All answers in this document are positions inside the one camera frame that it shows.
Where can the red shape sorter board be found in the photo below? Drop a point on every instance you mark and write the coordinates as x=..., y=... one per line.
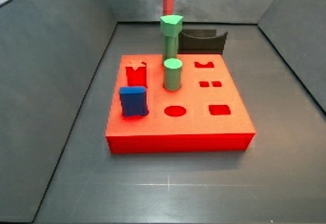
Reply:
x=201, y=118

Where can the blue block peg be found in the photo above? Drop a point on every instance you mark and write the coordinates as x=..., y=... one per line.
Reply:
x=134, y=101

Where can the red star peg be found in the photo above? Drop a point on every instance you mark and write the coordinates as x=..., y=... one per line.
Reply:
x=136, y=74

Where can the green cylinder peg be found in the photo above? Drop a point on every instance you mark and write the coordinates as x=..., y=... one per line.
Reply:
x=172, y=69

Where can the black curved peg holder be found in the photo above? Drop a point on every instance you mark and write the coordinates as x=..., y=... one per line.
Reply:
x=201, y=41

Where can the tall green pentagon peg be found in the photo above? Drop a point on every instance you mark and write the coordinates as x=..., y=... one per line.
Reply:
x=170, y=28

